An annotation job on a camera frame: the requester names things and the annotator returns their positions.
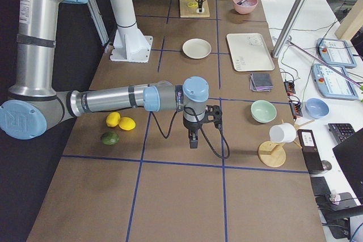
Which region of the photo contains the wooden cutting board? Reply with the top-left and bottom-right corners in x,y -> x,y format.
179,0 -> 210,18

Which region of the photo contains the white steamed bun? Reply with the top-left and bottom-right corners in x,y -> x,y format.
196,8 -> 205,14

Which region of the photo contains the aluminium frame post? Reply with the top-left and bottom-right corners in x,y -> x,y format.
272,0 -> 307,58

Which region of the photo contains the black keyboard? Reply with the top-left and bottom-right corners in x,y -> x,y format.
328,123 -> 355,143

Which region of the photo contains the black computer mouse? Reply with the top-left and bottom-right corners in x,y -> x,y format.
321,160 -> 332,171

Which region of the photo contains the teach pendant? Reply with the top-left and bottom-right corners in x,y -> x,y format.
312,63 -> 358,100
317,38 -> 357,69

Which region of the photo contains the green lime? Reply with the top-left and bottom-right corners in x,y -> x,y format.
100,131 -> 119,145

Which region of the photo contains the long reacher stick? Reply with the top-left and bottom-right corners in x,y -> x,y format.
286,40 -> 363,91

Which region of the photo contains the white support column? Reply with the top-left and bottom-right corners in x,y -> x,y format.
110,0 -> 153,63

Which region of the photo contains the beige plate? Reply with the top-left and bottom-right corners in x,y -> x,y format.
182,39 -> 212,60

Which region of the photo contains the white bear tray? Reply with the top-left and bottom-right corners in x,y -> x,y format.
226,33 -> 275,72

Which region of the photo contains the far teach pendant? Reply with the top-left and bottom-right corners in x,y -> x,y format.
317,38 -> 357,69

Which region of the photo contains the lemon slice top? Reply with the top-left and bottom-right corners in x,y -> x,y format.
187,2 -> 198,8

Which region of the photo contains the whole yellow lemon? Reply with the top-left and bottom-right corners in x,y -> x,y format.
105,112 -> 121,128

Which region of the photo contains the pink bowl with ice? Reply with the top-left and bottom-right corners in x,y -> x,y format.
233,0 -> 259,15

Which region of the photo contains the black power strip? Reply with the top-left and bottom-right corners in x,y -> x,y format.
284,80 -> 302,120

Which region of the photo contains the blue bowl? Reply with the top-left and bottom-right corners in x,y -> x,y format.
305,98 -> 330,119

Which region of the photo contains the black box with label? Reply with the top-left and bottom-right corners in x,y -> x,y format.
297,129 -> 324,175

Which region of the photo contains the near teach pendant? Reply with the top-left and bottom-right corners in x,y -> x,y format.
312,63 -> 358,100

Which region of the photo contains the folded grey purple cloth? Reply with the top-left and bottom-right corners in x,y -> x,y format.
250,73 -> 273,92

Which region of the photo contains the green bowl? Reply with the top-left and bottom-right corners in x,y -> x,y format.
251,100 -> 277,124

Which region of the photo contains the white mug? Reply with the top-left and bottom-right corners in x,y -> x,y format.
269,123 -> 297,143

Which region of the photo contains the wooden mug stand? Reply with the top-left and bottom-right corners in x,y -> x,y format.
258,120 -> 314,168

